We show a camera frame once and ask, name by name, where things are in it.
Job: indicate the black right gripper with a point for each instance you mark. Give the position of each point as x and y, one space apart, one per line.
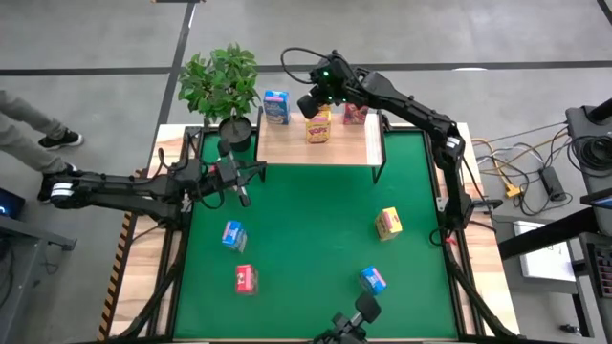
334 81

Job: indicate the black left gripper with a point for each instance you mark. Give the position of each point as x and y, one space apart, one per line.
215 177

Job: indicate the yellow Corn Pops cereal box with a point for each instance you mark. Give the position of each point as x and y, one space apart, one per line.
328 108
388 223
319 131

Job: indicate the blue Rice Krispies cereal box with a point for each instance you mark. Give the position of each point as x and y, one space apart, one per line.
234 235
276 107
372 281

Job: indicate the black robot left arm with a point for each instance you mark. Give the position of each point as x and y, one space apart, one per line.
119 188

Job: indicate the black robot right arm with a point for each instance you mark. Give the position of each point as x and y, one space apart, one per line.
416 112

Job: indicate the wooden shelf with black legs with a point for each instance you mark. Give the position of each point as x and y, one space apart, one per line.
287 148

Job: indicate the green plant in black pot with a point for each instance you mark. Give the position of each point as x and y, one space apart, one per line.
215 81

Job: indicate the green table mat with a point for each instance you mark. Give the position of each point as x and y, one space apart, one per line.
287 296

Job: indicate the black jointed device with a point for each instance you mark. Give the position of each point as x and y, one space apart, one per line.
368 307

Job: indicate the yellow black hazard tape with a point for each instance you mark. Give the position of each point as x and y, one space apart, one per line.
114 286

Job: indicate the person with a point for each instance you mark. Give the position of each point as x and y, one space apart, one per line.
28 150

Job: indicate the dark monitor screen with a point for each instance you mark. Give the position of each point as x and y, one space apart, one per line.
9 205

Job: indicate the black desk beam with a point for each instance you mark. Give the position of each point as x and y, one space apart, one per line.
545 235

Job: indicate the white paper sheet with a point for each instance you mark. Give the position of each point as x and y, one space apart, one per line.
545 263

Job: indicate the backlit black keyboard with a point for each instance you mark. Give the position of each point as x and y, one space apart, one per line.
603 272

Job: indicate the small black object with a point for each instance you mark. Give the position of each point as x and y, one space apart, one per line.
569 328

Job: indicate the black table frame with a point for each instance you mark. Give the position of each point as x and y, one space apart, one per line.
191 131

